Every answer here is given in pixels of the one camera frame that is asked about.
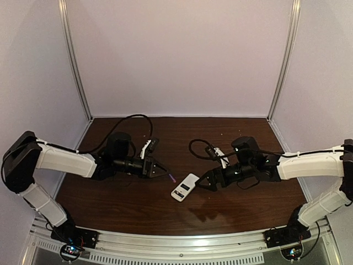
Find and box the white remote control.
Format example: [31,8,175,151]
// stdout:
[170,173,200,202]

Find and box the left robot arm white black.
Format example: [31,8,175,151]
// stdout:
[1,131,169,228]

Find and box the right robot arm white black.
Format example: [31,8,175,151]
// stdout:
[195,136,352,248]

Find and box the right round circuit board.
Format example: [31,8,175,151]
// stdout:
[280,244,303,262]

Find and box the round circuit board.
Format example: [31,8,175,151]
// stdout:
[59,244,82,263]
[280,244,303,262]

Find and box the left round circuit board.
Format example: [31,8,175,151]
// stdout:
[59,244,82,263]

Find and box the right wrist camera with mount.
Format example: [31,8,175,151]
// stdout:
[205,147,230,169]

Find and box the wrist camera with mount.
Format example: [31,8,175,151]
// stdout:
[205,147,230,169]
[140,137,159,159]

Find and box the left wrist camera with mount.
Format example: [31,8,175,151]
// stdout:
[140,137,159,159]

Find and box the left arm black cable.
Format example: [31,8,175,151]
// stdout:
[1,114,154,183]

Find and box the front aluminium rail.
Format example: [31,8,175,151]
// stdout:
[19,217,343,264]

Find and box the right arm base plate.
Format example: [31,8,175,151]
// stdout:
[263,225,311,248]

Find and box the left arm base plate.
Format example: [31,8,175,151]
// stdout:
[50,224,98,249]

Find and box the right aluminium frame post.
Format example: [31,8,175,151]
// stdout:
[267,0,301,122]

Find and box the aluminium frame post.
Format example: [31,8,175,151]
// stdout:
[267,0,301,122]
[58,0,93,121]

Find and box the left aluminium frame post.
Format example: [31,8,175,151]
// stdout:
[58,0,93,121]

